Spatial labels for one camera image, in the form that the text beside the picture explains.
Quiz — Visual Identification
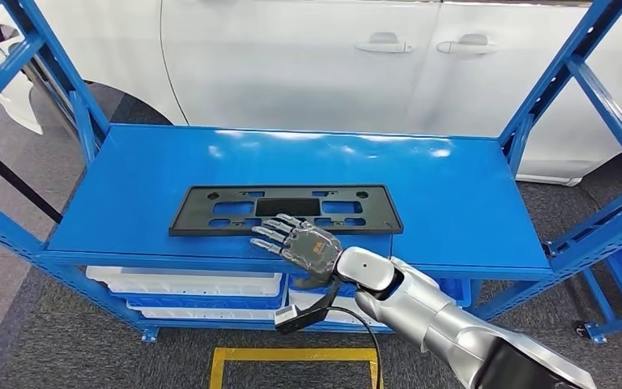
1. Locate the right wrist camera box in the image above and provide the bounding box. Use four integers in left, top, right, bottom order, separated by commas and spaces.
274, 303, 334, 336

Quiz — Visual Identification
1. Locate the black camera cable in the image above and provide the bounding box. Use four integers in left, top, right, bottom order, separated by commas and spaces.
330, 306, 385, 389

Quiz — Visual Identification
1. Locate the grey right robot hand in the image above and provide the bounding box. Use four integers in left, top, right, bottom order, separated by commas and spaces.
250, 213, 344, 285

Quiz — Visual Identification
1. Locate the white car door handle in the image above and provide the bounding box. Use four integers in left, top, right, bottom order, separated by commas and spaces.
437, 33, 497, 55

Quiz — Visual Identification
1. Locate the blue metal shelf rack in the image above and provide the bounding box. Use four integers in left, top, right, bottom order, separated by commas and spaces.
0, 0, 622, 344

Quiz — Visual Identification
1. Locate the blue plastic bin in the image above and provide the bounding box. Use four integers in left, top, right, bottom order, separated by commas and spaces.
288, 271, 473, 308
109, 289, 289, 311

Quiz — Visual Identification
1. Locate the white car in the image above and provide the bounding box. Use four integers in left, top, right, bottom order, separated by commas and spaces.
0, 0, 622, 186

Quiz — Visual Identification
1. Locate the black plastic plate part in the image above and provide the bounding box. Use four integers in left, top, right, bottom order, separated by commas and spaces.
168, 184, 404, 237

